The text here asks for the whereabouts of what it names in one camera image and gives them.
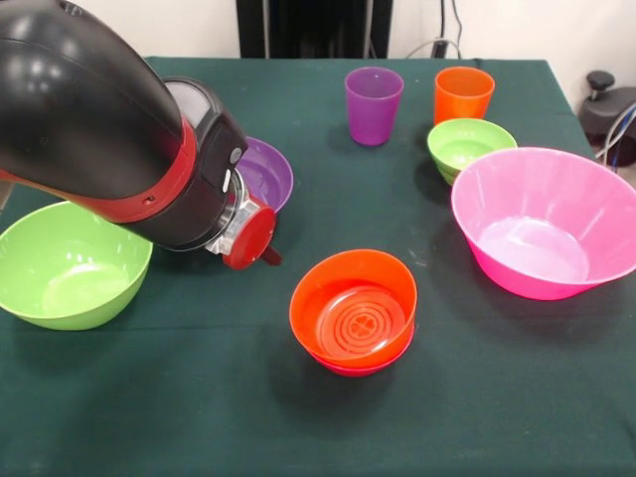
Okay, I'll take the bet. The large green plastic bowl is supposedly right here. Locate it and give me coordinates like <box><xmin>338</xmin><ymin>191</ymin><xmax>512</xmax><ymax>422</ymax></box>
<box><xmin>0</xmin><ymin>201</ymin><xmax>154</xmax><ymax>332</ymax></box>

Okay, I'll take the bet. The large pink plastic bowl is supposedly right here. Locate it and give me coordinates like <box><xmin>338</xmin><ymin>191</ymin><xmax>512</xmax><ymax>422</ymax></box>
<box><xmin>450</xmin><ymin>146</ymin><xmax>636</xmax><ymax>302</ymax></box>

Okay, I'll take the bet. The dark green tablecloth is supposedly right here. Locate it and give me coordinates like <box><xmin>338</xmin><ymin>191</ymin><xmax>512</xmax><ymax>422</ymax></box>
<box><xmin>0</xmin><ymin>56</ymin><xmax>636</xmax><ymax>477</ymax></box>

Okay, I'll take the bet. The black hanging cable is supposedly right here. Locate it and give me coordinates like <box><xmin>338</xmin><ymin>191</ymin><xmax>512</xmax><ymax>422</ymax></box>
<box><xmin>448</xmin><ymin>0</ymin><xmax>467</xmax><ymax>42</ymax></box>

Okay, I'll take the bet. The small orange plastic bowl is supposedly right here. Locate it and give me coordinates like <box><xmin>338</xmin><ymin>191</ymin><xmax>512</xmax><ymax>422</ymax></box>
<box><xmin>288</xmin><ymin>248</ymin><xmax>418</xmax><ymax>371</ymax></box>

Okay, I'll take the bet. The white and blue cable bundle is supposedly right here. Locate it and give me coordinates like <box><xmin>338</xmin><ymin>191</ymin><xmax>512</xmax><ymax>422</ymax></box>
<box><xmin>595</xmin><ymin>106</ymin><xmax>636</xmax><ymax>170</ymax></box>

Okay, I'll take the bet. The purple plastic cup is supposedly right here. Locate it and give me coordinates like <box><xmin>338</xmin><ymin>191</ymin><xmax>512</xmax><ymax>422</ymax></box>
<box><xmin>345</xmin><ymin>67</ymin><xmax>405</xmax><ymax>147</ymax></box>

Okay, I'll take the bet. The small red plastic bowl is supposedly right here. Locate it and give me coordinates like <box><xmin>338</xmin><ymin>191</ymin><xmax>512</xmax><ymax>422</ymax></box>
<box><xmin>308</xmin><ymin>322</ymin><xmax>416</xmax><ymax>379</ymax></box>

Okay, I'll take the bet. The orange plastic cup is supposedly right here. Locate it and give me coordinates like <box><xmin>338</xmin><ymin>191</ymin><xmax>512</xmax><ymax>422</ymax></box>
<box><xmin>433</xmin><ymin>67</ymin><xmax>497</xmax><ymax>125</ymax></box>

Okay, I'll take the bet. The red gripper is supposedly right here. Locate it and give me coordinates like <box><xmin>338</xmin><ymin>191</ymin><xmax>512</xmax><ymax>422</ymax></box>
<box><xmin>222</xmin><ymin>197</ymin><xmax>284</xmax><ymax>271</ymax></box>

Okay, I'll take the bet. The small green plastic bowl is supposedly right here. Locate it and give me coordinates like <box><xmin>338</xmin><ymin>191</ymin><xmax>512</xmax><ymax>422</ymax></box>
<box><xmin>426</xmin><ymin>117</ymin><xmax>519</xmax><ymax>186</ymax></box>

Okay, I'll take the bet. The purple plastic bowl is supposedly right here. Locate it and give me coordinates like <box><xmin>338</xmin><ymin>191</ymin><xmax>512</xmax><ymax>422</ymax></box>
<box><xmin>237</xmin><ymin>136</ymin><xmax>295</xmax><ymax>216</ymax></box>

